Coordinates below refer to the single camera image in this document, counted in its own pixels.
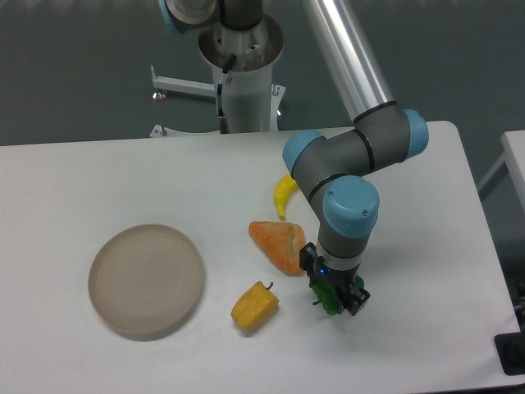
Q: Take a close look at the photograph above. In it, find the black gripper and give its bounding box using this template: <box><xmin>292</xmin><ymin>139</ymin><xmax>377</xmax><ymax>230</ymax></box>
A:
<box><xmin>299</xmin><ymin>243</ymin><xmax>370</xmax><ymax>316</ymax></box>

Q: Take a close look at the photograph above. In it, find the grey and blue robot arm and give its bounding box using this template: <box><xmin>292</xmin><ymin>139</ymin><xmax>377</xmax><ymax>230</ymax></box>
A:
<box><xmin>158</xmin><ymin>1</ymin><xmax>429</xmax><ymax>315</ymax></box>

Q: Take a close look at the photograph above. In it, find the yellow toy pepper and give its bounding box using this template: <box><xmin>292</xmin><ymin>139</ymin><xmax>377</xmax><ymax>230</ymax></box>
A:
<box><xmin>231</xmin><ymin>282</ymin><xmax>280</xmax><ymax>332</ymax></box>

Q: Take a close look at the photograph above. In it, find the orange toy bread wedge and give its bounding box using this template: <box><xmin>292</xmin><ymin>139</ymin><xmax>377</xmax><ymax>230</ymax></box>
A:
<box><xmin>249</xmin><ymin>221</ymin><xmax>306</xmax><ymax>276</ymax></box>

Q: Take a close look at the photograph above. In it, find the yellow toy banana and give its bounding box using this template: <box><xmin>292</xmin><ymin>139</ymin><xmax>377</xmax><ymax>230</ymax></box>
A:
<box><xmin>273</xmin><ymin>174</ymin><xmax>299</xmax><ymax>220</ymax></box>

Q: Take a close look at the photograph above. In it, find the black device at table edge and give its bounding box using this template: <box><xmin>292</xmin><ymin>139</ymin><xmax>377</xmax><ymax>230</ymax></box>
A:
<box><xmin>494</xmin><ymin>332</ymin><xmax>524</xmax><ymax>376</ymax></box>

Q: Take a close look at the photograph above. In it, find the beige round plate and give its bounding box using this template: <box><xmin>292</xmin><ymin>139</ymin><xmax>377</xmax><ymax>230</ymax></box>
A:
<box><xmin>88</xmin><ymin>224</ymin><xmax>204</xmax><ymax>341</ymax></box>

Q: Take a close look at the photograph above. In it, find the white side table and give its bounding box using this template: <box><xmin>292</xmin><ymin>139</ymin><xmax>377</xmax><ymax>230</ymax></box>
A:
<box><xmin>477</xmin><ymin>130</ymin><xmax>524</xmax><ymax>205</ymax></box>

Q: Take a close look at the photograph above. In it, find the black cable on pedestal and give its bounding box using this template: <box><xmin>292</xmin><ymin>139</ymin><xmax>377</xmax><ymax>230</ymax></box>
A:
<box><xmin>216</xmin><ymin>53</ymin><xmax>237</xmax><ymax>135</ymax></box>

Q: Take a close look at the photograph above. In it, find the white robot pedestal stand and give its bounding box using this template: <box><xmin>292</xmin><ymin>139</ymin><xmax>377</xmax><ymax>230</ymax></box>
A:
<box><xmin>150</xmin><ymin>15</ymin><xmax>285</xmax><ymax>134</ymax></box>

